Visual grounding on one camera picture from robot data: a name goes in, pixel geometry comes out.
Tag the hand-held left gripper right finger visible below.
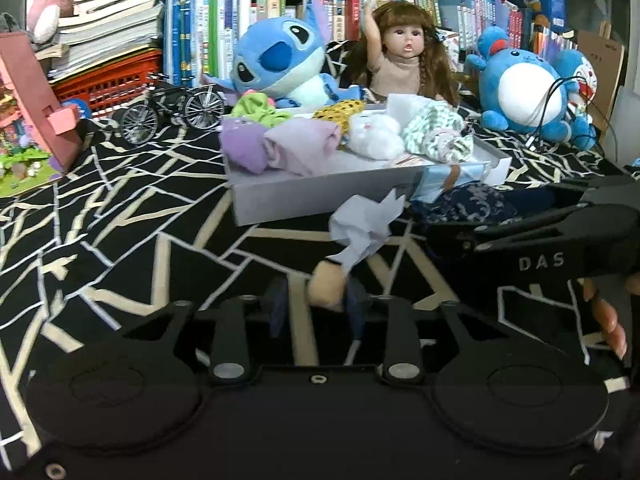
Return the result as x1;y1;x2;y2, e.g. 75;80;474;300
345;280;508;387

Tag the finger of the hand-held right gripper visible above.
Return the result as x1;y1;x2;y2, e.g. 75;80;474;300
470;175;640;242
472;219;636;256

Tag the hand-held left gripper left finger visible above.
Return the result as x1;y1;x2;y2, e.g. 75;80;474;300
120;279;290;387

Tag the white cardboard box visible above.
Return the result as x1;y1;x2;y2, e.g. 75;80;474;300
220;104;513;227

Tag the green striped scrunchie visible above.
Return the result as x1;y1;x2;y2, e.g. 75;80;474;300
401;104;468;156

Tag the lavender cloth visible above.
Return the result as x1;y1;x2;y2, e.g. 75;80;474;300
262;117;343;177

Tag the purple cloth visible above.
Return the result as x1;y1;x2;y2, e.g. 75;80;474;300
220;117;271;175

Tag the person's right hand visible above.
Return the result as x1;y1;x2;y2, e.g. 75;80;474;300
580;272;640;361

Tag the dark blue patterned cloth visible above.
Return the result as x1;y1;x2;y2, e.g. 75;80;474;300
410;182;518;226

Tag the round blue mouse plush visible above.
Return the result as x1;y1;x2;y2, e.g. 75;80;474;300
465;25;596;151

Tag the blue cat plush toy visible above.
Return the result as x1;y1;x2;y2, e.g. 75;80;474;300
555;49;599;111

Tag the brown cardboard sheet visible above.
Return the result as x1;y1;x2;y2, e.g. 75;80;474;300
575;30;626;136

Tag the white fluffy toy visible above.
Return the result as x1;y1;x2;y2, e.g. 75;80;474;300
346;112;405;161

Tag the black patterned bedsheet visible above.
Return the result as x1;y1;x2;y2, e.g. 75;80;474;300
0;40;640;461

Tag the yellow sequin scrunchie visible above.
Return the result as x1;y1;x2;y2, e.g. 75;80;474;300
312;100;367;133

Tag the brown-haired doll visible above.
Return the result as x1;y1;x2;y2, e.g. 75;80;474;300
350;1;461;108

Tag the miniature black bicycle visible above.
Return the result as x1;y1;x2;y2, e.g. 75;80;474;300
119;74;227;146

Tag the blue alien plush toy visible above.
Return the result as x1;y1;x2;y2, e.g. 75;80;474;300
202;0;366;111

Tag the blue round toy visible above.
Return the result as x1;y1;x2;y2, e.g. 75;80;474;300
60;97;92;120

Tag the row of upright books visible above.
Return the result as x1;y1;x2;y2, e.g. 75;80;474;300
162;0;566;86

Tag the pink miniature house model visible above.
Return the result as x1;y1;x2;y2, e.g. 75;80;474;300
0;32;83;198

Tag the stack of paperback books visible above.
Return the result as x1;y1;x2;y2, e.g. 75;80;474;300
47;0;166;81

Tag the pink plush toy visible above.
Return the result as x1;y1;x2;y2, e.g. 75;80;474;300
27;0;118;43

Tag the grey plush toy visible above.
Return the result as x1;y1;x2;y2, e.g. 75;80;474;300
0;12;26;36

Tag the black cable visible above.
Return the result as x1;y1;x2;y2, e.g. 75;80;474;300
525;75;616;153

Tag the light blue hair tie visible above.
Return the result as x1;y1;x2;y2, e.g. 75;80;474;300
412;162;488;202

